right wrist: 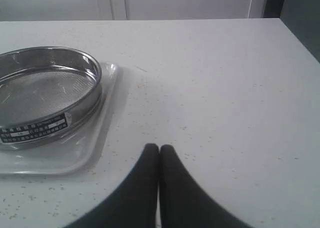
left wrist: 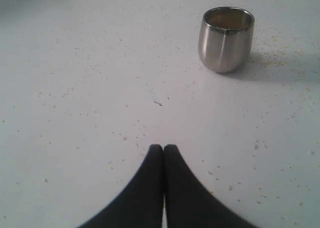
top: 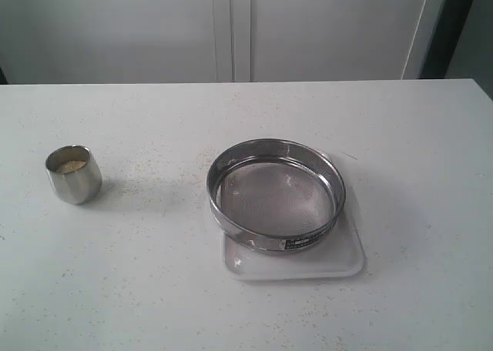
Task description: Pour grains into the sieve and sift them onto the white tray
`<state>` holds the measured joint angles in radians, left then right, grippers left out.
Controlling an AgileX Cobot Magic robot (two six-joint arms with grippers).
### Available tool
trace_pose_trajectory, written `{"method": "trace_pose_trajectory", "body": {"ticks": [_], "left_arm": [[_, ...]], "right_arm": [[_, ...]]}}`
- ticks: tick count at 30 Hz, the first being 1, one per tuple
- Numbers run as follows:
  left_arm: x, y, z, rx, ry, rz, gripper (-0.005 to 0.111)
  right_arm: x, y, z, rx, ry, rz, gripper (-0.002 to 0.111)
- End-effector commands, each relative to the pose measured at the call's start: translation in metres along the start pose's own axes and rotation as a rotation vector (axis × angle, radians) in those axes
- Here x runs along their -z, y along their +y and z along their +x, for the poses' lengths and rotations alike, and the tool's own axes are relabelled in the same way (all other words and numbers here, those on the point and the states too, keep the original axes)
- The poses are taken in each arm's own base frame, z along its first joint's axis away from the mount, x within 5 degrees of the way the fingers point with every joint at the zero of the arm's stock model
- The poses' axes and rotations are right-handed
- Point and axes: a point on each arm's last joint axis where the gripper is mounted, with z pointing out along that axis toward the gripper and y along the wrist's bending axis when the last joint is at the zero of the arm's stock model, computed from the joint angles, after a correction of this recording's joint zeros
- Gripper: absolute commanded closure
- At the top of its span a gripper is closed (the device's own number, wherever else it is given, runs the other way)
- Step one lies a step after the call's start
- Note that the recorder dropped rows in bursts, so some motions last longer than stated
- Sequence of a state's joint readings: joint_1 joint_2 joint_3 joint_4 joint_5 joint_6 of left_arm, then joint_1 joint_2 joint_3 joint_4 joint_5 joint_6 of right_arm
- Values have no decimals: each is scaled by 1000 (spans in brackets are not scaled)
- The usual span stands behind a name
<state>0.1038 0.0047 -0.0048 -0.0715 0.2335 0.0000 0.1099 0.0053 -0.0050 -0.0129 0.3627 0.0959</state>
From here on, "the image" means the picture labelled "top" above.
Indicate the round steel mesh sieve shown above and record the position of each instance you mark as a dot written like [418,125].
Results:
[275,195]

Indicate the white cabinet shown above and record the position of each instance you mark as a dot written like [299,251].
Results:
[133,41]

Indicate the grain mixture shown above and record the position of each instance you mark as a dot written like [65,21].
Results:
[70,166]

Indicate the white plastic tray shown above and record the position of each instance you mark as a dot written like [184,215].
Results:
[339,254]

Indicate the stainless steel cup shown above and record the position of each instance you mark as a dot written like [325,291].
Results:
[76,187]

